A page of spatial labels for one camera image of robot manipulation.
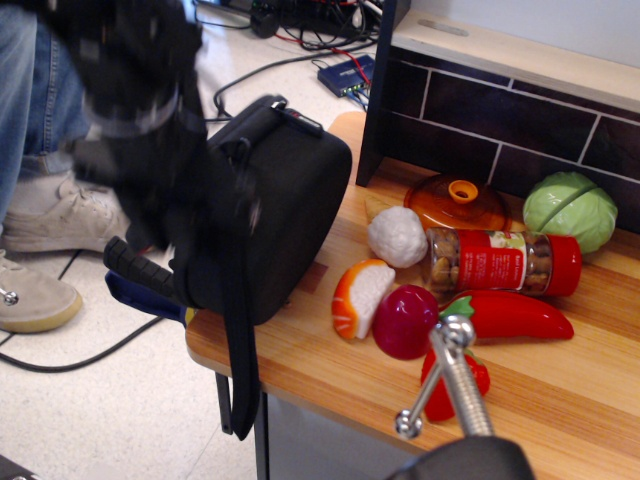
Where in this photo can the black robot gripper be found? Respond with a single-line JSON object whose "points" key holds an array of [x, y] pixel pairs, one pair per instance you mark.
{"points": [[170, 185]]}

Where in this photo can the nut jar red lid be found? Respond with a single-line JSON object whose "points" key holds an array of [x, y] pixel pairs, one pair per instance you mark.
{"points": [[530, 263]]}

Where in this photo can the blue network switch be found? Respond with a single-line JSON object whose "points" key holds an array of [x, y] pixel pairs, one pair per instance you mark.
{"points": [[348, 76]]}

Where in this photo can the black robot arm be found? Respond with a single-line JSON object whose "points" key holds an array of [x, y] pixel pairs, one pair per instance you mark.
{"points": [[136, 60]]}

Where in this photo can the black zipper bag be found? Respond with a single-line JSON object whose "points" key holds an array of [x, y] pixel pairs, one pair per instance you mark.
{"points": [[301, 175]]}

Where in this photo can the person right leg jeans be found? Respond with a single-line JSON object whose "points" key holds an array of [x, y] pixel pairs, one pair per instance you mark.
{"points": [[41, 106]]}

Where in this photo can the purple toy onion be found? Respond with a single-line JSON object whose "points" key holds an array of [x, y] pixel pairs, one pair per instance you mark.
{"points": [[403, 322]]}

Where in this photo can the red toy strawberry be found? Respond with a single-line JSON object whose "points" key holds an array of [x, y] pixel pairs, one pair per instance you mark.
{"points": [[439, 407]]}

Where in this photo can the blue black clamp handle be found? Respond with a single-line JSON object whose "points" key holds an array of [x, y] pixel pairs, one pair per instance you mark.
{"points": [[142, 284]]}

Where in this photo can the red toy chili pepper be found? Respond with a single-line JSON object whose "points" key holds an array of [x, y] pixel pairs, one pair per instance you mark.
{"points": [[502, 314]]}

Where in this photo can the toy ice cream cone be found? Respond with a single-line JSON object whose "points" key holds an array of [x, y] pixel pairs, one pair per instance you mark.
{"points": [[373, 207]]}

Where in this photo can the orange glass pot lid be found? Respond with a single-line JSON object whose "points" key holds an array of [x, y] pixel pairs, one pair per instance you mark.
{"points": [[448, 201]]}

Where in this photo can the toy shrimp sushi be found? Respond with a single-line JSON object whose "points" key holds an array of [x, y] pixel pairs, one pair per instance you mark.
{"points": [[358, 295]]}

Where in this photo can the beige sneaker upper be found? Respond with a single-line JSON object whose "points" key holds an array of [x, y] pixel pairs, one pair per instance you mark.
{"points": [[57, 212]]}

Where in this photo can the green toy cabbage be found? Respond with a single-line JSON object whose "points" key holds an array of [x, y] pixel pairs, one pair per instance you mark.
{"points": [[570, 204]]}

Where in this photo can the black table leg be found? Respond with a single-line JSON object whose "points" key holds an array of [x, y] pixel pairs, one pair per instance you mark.
{"points": [[224, 402]]}

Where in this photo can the beige sneaker lower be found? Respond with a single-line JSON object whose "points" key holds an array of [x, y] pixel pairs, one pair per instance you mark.
{"points": [[33, 302]]}

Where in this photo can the dark brick backsplash shelf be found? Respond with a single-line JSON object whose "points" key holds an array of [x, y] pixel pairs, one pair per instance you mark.
{"points": [[458, 98]]}

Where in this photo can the black clamp base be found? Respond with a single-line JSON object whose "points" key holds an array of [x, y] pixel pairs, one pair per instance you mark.
{"points": [[475, 457]]}

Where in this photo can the white toy garlic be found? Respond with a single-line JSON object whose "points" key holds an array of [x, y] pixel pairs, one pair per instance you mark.
{"points": [[396, 236]]}

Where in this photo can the beige sneaker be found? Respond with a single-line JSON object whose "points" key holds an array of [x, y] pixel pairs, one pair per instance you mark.
{"points": [[33, 302], [57, 212]]}

